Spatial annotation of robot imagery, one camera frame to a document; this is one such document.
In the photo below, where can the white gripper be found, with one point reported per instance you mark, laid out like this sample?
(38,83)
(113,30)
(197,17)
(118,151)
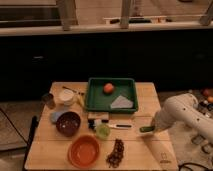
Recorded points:
(157,123)

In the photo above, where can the black handled knife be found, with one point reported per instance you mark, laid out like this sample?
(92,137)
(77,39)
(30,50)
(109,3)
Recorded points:
(117,126)

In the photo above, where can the white bowl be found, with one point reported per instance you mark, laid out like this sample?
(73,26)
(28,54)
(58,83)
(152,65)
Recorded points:
(66,97)

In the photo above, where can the purple bowl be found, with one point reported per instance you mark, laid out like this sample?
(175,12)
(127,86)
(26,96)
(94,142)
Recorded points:
(68,123)

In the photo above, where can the metal cup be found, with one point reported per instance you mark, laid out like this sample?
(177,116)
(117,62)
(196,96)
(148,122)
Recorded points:
(48,100)

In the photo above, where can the orange bowl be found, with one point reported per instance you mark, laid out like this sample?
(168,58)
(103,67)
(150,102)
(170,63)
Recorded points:
(84,152)

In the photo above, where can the orange tomato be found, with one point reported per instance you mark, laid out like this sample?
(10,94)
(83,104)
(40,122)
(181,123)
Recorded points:
(108,88)

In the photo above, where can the green pepper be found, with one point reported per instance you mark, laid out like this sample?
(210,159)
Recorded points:
(145,129)

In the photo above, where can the green plastic tray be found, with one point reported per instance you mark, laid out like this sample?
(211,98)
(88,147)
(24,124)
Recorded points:
(98,101)

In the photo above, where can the grey folded cloth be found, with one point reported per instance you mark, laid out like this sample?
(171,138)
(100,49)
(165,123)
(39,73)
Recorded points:
(121,102)

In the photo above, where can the small green cup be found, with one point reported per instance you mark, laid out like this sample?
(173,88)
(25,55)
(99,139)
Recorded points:
(102,131)

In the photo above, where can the bunch of dark grapes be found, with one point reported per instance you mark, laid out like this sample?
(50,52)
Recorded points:
(116,156)

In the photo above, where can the wooden spoon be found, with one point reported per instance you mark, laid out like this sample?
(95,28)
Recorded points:
(75,91)

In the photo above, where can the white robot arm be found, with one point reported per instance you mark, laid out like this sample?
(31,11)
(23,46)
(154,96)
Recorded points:
(183,107)

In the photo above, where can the wooden block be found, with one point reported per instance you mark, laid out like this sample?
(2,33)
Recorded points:
(98,115)

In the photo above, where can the light blue plate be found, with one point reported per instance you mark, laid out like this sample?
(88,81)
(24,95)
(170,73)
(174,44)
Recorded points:
(55,115)

